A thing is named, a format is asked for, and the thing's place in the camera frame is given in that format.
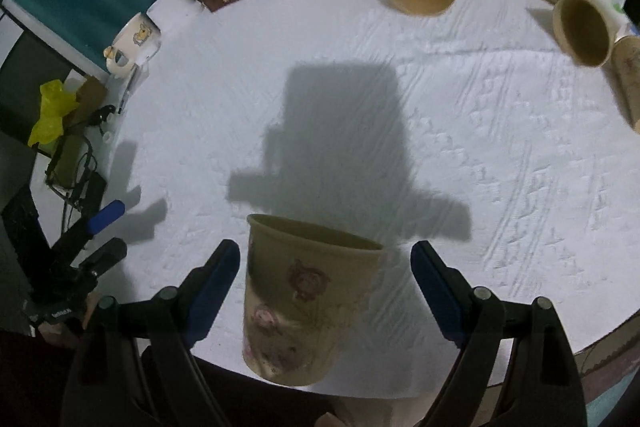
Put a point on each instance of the brown printed paper cup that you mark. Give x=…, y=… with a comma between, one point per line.
x=305, y=286

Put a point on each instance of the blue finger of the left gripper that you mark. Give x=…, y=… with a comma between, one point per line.
x=103, y=259
x=106, y=217

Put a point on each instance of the yellow plastic bag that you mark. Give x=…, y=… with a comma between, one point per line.
x=55, y=104

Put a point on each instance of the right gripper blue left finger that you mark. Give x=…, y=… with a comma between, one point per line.
x=205, y=289

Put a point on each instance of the brown paper cup lying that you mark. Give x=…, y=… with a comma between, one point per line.
x=582, y=31
x=625, y=60

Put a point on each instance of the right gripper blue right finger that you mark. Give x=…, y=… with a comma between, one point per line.
x=445, y=291

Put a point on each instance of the white cartoon mug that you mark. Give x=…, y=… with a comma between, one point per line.
x=135, y=44

